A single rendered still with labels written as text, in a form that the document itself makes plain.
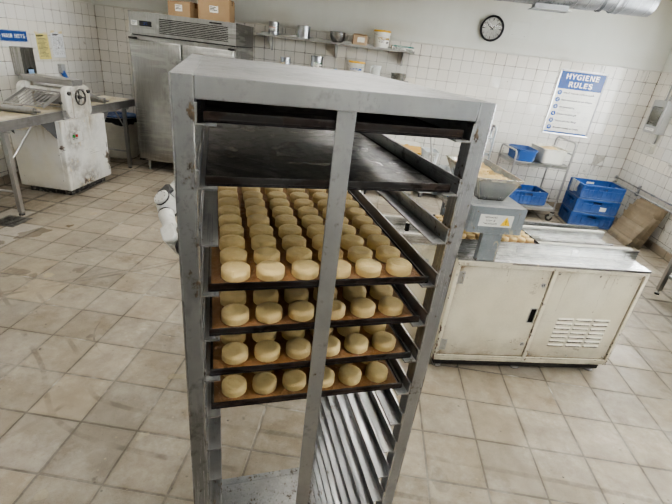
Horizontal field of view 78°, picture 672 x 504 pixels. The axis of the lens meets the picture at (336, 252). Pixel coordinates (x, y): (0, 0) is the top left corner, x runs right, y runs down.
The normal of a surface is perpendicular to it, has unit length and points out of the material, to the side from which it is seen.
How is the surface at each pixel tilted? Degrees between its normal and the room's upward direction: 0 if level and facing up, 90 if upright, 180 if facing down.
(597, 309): 90
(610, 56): 90
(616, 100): 90
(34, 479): 0
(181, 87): 90
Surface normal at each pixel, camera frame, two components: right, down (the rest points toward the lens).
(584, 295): 0.08, 0.44
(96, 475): 0.11, -0.90
